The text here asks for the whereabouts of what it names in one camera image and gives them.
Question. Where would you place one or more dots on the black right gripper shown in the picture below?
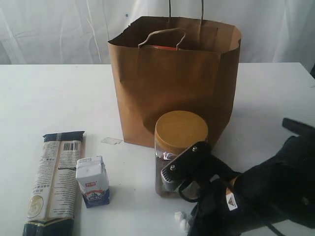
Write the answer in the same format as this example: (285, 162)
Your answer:
(216, 214)

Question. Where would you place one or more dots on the white candy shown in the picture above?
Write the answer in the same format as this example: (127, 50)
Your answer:
(179, 216)
(184, 225)

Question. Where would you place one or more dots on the clear jar with yellow lid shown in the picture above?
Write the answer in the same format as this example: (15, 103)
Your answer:
(175, 131)

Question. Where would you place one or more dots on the small white milk carton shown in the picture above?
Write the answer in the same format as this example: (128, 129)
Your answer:
(93, 181)

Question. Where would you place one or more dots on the brown paper bag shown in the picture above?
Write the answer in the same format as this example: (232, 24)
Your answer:
(151, 82)

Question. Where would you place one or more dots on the long noodle package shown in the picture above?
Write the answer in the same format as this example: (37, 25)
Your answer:
(53, 196)

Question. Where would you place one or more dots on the brown orange standup pouch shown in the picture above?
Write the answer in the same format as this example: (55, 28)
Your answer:
(168, 48)

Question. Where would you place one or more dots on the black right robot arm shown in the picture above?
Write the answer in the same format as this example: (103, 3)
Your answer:
(278, 189)

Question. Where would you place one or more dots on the clear tape piece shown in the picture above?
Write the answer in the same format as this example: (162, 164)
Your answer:
(111, 141)

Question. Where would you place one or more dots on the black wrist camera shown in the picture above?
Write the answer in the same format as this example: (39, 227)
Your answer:
(197, 164)

